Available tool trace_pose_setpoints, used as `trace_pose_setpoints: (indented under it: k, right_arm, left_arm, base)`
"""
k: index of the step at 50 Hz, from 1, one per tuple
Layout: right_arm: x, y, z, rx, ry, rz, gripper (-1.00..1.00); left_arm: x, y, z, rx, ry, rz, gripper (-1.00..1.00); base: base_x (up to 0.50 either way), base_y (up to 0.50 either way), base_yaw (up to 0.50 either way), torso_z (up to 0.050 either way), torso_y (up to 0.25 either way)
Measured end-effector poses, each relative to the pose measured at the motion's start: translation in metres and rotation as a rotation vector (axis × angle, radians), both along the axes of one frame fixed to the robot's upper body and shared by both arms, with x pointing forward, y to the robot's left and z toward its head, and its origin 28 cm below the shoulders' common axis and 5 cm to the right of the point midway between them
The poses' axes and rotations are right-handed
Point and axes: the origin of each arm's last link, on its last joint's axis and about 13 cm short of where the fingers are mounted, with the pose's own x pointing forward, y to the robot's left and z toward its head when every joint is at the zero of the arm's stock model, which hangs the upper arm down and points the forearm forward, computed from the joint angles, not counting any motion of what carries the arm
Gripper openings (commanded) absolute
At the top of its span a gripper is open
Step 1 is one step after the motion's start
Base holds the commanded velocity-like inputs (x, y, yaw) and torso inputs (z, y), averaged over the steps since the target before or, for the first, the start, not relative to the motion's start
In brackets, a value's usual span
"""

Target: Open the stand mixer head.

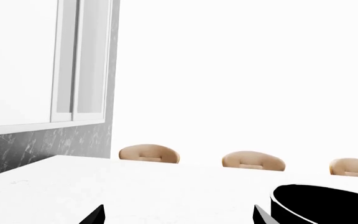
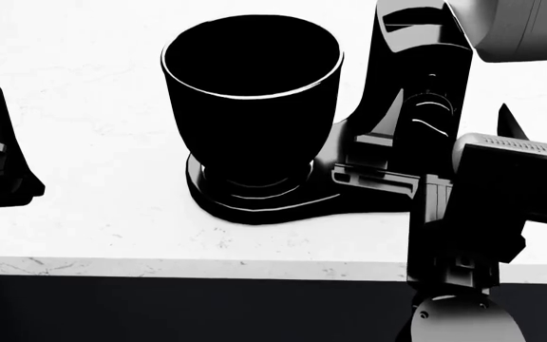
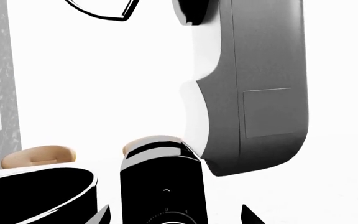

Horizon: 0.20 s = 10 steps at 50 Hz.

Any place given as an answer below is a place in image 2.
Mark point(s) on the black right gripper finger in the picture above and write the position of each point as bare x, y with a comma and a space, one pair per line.
382, 151
508, 124

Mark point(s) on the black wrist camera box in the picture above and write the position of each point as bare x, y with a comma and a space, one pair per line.
501, 178

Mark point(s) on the black mixing bowl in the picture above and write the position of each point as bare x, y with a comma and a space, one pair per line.
250, 107

